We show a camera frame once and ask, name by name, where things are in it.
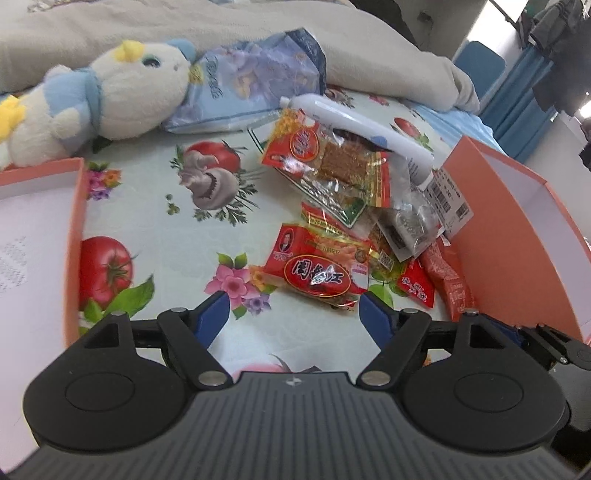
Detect red orange corn snack packet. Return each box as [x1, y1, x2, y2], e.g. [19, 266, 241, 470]
[262, 223, 370, 310]

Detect red spicy strip packet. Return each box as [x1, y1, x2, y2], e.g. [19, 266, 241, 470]
[262, 108, 392, 208]

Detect small red packet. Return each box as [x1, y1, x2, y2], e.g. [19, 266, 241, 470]
[397, 259, 436, 309]

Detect orange box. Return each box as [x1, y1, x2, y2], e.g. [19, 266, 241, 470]
[440, 137, 590, 343]

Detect floral fruit mat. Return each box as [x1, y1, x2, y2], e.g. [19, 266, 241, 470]
[0, 85, 459, 384]

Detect green bordered tofu snack packet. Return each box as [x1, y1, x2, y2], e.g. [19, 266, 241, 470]
[246, 120, 367, 228]

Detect white spray bottle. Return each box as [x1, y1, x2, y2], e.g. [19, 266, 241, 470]
[280, 94, 435, 190]

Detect orange box lid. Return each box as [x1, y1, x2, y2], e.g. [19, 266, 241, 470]
[1, 158, 87, 471]

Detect blue curtain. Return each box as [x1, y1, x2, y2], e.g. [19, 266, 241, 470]
[480, 45, 556, 163]

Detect white blue plush toy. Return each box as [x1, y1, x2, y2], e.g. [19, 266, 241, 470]
[1, 39, 197, 168]

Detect blue floral snack bag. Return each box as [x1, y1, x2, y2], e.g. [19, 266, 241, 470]
[161, 28, 328, 134]

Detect blue chair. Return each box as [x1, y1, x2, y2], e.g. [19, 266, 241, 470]
[454, 41, 506, 99]

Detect hanging dark clothes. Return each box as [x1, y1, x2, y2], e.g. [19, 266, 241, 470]
[520, 1, 590, 116]

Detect grey duvet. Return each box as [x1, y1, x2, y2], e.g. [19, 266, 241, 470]
[1, 1, 480, 112]

